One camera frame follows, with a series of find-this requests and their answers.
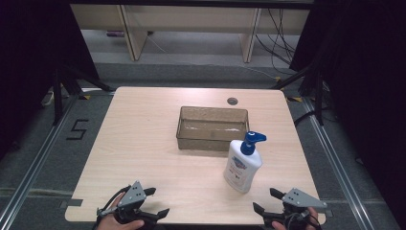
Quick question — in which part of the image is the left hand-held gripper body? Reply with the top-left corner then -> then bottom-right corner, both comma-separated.
96,180 -> 159,225

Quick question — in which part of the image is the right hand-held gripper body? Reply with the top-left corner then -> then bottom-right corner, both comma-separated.
262,188 -> 328,230

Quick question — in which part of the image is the white pump bottle blue cap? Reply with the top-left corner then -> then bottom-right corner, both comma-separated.
222,130 -> 267,195

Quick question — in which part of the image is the clear brown plastic box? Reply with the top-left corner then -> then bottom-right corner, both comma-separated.
175,105 -> 250,152

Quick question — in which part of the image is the person's right hand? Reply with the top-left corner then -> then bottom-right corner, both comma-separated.
271,206 -> 321,230

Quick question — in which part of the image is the person's left hand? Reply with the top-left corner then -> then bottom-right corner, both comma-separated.
96,192 -> 146,230

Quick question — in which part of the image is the grey tape strip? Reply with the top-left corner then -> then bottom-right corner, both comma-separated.
58,198 -> 84,209

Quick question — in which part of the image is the black metal stand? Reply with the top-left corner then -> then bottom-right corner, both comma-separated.
270,62 -> 327,127
52,65 -> 117,127

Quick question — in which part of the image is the dark curtain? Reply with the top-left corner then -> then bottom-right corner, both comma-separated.
0,0 -> 101,161
288,0 -> 406,221

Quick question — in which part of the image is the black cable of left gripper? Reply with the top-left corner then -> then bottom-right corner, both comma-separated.
93,184 -> 132,230

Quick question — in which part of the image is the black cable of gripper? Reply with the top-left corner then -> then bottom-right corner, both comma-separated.
282,210 -> 324,230
93,184 -> 132,230

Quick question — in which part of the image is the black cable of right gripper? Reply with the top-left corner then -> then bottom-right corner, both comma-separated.
282,210 -> 324,230

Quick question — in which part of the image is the grey metal floor rail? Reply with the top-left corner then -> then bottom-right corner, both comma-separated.
301,97 -> 375,230
0,94 -> 81,230

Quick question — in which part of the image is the black floor cable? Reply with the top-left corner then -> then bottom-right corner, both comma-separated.
293,109 -> 318,127

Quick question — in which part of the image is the bundle of black hanging cables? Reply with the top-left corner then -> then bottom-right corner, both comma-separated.
254,8 -> 298,69

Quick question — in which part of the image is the beige wooden desk frame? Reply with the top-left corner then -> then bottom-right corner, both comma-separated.
70,3 -> 310,64

